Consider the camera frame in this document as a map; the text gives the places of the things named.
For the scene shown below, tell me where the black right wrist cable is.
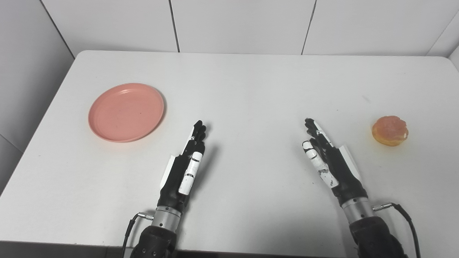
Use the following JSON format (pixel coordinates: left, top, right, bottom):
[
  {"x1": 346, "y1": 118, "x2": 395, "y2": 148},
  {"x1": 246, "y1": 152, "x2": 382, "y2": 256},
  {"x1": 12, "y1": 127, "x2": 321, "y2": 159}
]
[{"x1": 372, "y1": 202, "x2": 422, "y2": 258}]

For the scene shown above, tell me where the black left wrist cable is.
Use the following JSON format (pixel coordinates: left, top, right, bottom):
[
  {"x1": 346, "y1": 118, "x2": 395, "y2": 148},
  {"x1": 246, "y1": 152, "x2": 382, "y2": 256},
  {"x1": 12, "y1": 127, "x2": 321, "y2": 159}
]
[{"x1": 121, "y1": 212, "x2": 155, "y2": 258}]

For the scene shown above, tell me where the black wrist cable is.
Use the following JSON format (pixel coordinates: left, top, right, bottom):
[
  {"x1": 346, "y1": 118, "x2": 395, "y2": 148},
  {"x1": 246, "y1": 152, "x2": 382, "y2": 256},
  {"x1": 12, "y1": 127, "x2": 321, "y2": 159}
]
[
  {"x1": 372, "y1": 202, "x2": 422, "y2": 258},
  {"x1": 121, "y1": 212, "x2": 155, "y2": 258}
]

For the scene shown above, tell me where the orange cream puff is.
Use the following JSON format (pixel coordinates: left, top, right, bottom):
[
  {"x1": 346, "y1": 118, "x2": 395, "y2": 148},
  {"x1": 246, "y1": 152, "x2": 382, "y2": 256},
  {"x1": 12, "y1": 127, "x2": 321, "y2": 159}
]
[{"x1": 372, "y1": 115, "x2": 409, "y2": 147}]

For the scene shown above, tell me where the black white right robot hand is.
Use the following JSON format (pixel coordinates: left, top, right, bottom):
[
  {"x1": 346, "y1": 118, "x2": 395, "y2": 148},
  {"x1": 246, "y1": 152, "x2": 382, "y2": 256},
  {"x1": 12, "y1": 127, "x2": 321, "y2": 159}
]
[{"x1": 302, "y1": 118, "x2": 369, "y2": 207}]

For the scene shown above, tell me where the pink round plate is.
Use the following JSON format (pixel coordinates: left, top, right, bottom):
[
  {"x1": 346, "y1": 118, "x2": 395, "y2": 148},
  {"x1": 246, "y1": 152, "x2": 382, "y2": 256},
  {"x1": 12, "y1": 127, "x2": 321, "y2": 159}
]
[{"x1": 88, "y1": 83, "x2": 165, "y2": 143}]

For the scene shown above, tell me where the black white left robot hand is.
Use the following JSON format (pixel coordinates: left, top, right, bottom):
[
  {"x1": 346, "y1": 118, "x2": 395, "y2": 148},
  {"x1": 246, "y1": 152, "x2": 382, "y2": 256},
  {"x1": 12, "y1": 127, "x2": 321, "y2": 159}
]
[{"x1": 157, "y1": 120, "x2": 208, "y2": 212}]

